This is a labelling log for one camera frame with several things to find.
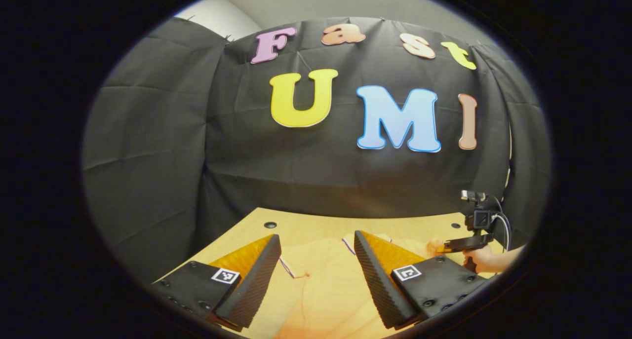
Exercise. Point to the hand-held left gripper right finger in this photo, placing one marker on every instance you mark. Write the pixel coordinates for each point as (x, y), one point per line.
(375, 280)

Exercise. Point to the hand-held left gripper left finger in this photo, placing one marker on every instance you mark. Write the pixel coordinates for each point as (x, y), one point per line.
(256, 275)

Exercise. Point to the black backdrop cloth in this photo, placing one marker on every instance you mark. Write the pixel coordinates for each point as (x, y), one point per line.
(306, 171)

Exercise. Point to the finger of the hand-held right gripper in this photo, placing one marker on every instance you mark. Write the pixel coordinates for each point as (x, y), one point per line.
(469, 243)

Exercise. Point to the orange T-shirt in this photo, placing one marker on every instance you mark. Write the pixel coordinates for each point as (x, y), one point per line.
(326, 289)

